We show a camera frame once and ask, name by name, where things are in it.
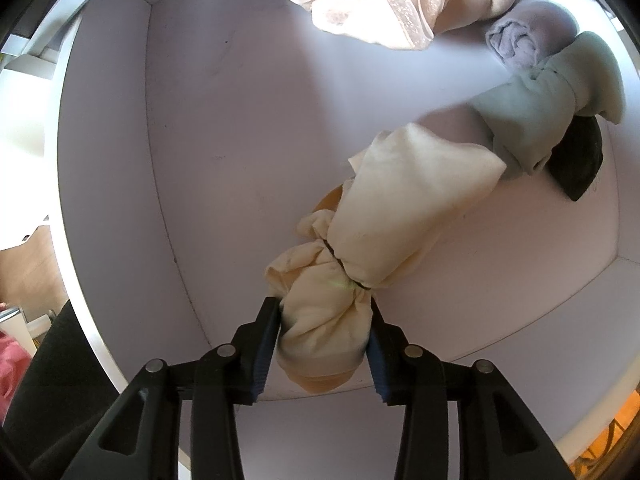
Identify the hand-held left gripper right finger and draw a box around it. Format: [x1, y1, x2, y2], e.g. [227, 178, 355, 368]
[367, 300, 583, 480]

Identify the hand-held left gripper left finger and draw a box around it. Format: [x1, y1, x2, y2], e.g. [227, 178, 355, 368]
[60, 296, 281, 480]

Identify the cream cloth bundle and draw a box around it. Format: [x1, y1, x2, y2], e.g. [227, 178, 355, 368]
[264, 122, 507, 393]

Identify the white storage bin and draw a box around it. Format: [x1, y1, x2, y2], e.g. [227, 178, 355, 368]
[0, 0, 640, 480]

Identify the black cloth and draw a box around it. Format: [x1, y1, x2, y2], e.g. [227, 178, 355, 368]
[542, 116, 605, 202]

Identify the pale green cloth bundle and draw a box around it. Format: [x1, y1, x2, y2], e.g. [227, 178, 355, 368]
[470, 30, 626, 181]

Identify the lavender knit cloth roll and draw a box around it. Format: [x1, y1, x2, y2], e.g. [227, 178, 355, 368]
[485, 2, 581, 68]

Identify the peach cloth bundle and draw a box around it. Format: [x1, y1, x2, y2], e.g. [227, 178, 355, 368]
[276, 0, 526, 52]

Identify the dark cloth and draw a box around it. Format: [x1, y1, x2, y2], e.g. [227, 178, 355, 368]
[0, 300, 133, 480]

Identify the white container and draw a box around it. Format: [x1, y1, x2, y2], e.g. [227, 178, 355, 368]
[0, 307, 56, 351]

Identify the red ruffled cushion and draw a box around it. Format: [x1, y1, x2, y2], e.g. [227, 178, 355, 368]
[0, 335, 32, 413]

